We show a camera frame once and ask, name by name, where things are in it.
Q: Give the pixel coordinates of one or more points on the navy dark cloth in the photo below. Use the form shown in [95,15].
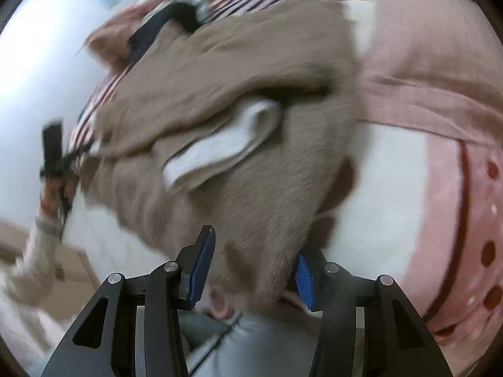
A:
[149,35]

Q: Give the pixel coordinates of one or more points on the white sock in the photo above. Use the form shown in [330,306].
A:
[224,141]

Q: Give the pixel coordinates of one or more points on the white bedsheet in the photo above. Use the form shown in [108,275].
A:
[35,86]

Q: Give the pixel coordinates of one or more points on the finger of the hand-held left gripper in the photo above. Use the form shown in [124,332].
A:
[52,145]

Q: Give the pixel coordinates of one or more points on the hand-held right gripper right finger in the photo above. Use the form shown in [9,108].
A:
[304,279]

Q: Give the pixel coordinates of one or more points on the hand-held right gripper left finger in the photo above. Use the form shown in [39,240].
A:
[199,269]

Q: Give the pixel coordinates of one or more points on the pink dotted blanket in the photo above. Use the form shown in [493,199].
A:
[432,66]

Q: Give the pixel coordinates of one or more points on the person's left forearm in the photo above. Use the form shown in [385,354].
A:
[35,259]

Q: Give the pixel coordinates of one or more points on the person's grey pants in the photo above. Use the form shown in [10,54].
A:
[259,349]

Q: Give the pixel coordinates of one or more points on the pink floral cloth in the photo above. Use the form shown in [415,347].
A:
[114,37]

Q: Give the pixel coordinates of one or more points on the taupe knit garment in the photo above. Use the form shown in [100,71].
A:
[251,204]

